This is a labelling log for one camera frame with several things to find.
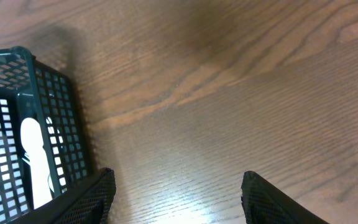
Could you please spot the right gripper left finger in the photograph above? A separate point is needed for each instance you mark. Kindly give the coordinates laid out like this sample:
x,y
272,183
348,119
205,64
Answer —
x,y
88,202

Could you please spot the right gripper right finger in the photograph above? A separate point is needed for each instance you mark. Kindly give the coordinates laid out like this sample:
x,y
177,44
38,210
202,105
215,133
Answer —
x,y
263,203

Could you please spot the pink plastic fork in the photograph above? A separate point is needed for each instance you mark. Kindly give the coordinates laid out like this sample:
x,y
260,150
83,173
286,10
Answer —
x,y
33,144

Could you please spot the black plastic basket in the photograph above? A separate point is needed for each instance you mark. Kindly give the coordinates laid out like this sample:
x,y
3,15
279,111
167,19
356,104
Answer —
x,y
31,89

